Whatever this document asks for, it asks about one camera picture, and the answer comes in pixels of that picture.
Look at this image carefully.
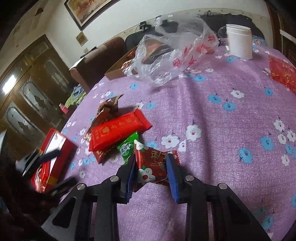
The green snack packet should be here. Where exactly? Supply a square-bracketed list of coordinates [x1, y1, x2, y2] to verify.
[117, 131, 140, 166]

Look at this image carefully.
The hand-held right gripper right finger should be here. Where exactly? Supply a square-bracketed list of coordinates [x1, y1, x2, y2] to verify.
[166, 152, 272, 241]

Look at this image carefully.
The clear glass vessel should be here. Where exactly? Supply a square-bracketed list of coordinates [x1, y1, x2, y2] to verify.
[217, 26, 228, 44]

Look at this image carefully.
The wooden partition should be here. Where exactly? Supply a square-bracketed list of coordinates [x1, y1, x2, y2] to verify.
[266, 0, 296, 63]

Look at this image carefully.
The brown armchair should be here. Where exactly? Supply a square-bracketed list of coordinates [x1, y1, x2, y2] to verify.
[70, 37, 127, 93]

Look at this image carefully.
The green patterned cloth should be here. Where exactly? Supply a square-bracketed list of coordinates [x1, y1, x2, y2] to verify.
[64, 84, 87, 108]

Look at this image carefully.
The red gold snack packet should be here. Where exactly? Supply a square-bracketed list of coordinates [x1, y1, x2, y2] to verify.
[83, 132, 112, 164]

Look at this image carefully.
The red foil packet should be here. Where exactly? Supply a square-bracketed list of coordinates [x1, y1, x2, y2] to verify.
[268, 55, 296, 92]

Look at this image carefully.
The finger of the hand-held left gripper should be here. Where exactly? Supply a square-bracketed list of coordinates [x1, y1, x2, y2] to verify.
[49, 177, 78, 198]
[16, 149, 61, 177]

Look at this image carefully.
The wooden cabinet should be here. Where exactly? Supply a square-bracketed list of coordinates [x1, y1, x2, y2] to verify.
[0, 34, 77, 161]

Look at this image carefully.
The white flat box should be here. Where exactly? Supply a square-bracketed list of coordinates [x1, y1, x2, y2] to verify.
[279, 29, 296, 42]

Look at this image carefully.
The cardboard box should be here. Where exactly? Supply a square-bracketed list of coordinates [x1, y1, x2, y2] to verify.
[104, 45, 142, 80]

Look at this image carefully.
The small yellow wall plaque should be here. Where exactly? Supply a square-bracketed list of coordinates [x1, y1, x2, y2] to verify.
[75, 31, 89, 46]

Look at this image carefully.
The black sofa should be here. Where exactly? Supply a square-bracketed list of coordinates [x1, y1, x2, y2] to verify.
[125, 12, 265, 54]

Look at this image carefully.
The brown snack packet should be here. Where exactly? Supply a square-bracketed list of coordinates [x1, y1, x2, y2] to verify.
[90, 94, 124, 127]

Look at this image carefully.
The white plastic jar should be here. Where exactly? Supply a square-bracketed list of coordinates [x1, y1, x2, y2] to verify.
[225, 24, 253, 60]

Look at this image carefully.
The brown pouch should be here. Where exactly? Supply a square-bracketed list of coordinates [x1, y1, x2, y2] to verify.
[142, 38, 176, 64]

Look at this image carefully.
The red box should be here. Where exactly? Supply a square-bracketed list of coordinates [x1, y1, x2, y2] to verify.
[31, 128, 79, 194]

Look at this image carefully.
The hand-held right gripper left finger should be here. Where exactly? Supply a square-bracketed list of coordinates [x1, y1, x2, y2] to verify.
[41, 156, 137, 241]

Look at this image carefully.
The red flower snack packet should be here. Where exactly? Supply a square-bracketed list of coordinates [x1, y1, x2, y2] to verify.
[133, 139, 180, 186]

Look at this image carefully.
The clear plastic bag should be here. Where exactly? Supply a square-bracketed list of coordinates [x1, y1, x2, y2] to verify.
[123, 14, 220, 86]

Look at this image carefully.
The framed wall painting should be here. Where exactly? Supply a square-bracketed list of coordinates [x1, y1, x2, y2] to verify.
[63, 0, 121, 31]

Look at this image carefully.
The black remote control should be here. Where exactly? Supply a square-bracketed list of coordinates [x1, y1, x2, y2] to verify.
[80, 46, 98, 58]

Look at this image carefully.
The long red snack packet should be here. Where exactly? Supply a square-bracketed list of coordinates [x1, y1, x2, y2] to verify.
[89, 108, 153, 152]

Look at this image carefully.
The blue patterned pack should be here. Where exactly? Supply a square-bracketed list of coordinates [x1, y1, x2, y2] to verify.
[252, 36, 266, 47]

